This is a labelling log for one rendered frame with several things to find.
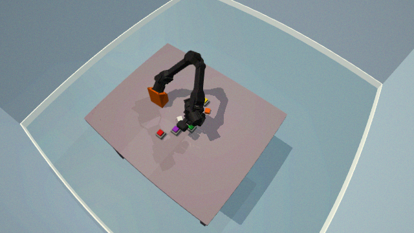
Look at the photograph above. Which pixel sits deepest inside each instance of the red button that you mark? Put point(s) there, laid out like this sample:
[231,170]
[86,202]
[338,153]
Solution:
[160,134]

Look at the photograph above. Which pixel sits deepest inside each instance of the green button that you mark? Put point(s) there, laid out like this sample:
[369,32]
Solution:
[191,128]

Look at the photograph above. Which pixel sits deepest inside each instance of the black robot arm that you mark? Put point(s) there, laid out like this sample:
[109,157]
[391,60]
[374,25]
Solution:
[197,96]

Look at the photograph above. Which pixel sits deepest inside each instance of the yellow button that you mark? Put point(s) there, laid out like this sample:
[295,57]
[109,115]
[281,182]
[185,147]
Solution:
[206,102]

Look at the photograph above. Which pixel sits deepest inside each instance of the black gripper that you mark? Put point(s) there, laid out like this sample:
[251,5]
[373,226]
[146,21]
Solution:
[183,125]

